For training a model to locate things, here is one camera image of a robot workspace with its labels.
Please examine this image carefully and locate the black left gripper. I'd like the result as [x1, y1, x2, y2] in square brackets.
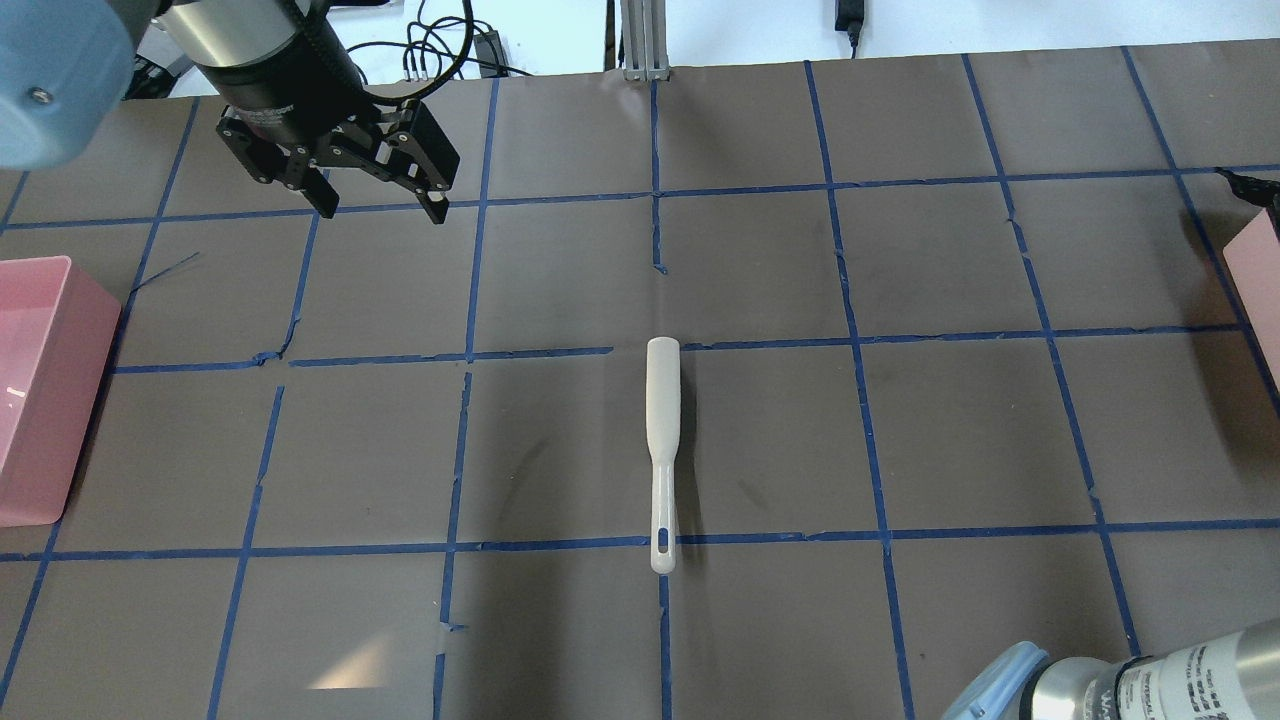
[218, 85, 460, 225]

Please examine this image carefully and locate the white hand brush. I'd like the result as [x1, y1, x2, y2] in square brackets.
[645, 337, 681, 577]

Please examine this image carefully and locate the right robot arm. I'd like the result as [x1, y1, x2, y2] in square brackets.
[942, 619, 1279, 719]

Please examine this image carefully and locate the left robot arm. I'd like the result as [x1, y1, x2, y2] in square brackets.
[1, 1, 462, 225]

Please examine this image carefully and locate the pink plastic bin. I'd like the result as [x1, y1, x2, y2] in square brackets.
[1, 256, 122, 528]

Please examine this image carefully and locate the black bag lined bin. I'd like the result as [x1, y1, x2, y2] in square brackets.
[1213, 167, 1279, 384]

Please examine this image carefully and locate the black power adapter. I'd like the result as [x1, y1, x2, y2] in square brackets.
[835, 0, 867, 58]

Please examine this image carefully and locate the aluminium frame post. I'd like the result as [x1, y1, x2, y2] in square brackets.
[620, 0, 671, 82]

